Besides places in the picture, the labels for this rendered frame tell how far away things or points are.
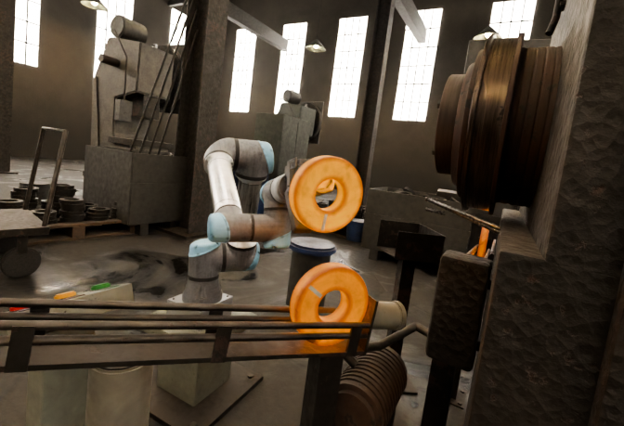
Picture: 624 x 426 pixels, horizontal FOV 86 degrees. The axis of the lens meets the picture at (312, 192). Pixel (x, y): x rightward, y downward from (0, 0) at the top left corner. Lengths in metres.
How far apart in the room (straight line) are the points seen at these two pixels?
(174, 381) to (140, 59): 5.10
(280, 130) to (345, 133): 7.91
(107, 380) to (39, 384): 0.19
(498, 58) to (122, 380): 1.03
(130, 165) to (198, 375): 2.54
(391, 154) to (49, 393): 11.08
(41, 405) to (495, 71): 1.20
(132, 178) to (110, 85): 3.02
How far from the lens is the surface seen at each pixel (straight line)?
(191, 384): 1.48
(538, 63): 0.93
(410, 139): 11.45
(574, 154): 0.58
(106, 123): 6.43
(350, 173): 0.68
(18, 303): 0.62
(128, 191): 3.67
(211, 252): 1.34
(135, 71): 6.03
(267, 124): 4.59
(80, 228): 3.66
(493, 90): 0.85
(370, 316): 0.70
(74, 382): 1.02
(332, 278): 0.63
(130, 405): 0.88
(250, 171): 1.21
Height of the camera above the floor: 0.97
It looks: 6 degrees down
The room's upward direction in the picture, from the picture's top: 7 degrees clockwise
